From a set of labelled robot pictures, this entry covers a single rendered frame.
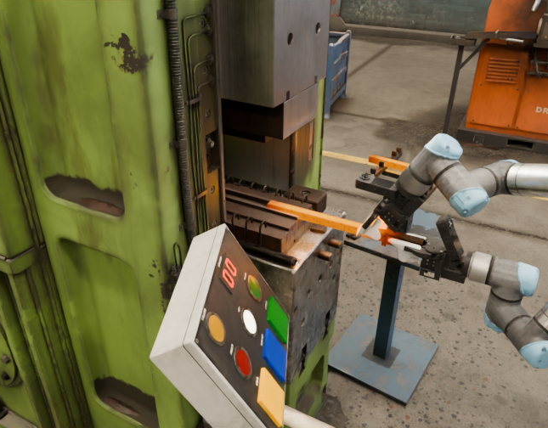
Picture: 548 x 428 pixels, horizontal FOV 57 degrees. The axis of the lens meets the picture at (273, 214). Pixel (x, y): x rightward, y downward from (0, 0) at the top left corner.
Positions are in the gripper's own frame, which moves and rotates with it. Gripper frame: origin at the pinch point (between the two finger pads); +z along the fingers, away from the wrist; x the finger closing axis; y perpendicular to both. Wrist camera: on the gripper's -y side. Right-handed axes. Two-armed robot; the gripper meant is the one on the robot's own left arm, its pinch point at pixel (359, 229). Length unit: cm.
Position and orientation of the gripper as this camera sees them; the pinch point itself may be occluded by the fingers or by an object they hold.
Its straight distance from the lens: 142.2
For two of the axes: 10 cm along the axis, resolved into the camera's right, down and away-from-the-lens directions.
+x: 4.8, -4.4, 7.6
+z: -4.4, 6.3, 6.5
